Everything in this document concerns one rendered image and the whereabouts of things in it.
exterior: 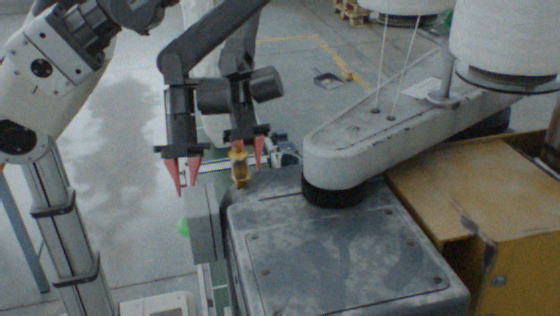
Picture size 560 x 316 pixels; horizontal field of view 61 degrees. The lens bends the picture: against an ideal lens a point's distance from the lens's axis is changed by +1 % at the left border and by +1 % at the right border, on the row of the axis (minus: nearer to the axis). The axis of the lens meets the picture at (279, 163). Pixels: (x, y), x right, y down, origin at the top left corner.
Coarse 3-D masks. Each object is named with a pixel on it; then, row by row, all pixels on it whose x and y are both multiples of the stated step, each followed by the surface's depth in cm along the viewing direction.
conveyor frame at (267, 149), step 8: (264, 144) 273; (264, 152) 278; (272, 152) 261; (184, 160) 253; (248, 160) 259; (264, 160) 259; (200, 168) 254; (208, 168) 254; (216, 168) 253; (224, 168) 253
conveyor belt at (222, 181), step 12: (252, 168) 251; (264, 168) 251; (204, 180) 243; (216, 180) 243; (228, 180) 242; (216, 192) 234; (216, 264) 191; (216, 276) 185; (216, 288) 180; (216, 300) 175; (228, 300) 175; (216, 312) 170
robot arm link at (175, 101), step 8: (168, 88) 88; (176, 88) 87; (184, 88) 88; (192, 88) 89; (168, 96) 88; (176, 96) 87; (184, 96) 88; (192, 96) 89; (168, 104) 88; (176, 104) 87; (184, 104) 88; (192, 104) 89; (168, 112) 88; (176, 112) 87; (184, 112) 88; (192, 112) 89
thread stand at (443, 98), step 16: (384, 16) 75; (400, 16) 75; (416, 16) 74; (432, 16) 74; (416, 32) 73; (432, 32) 69; (448, 48) 65; (448, 64) 67; (464, 64) 57; (448, 80) 68; (464, 80) 54; (480, 80) 53; (496, 80) 52; (512, 80) 51; (528, 80) 51; (544, 80) 51; (432, 96) 70; (448, 96) 70; (528, 96) 53
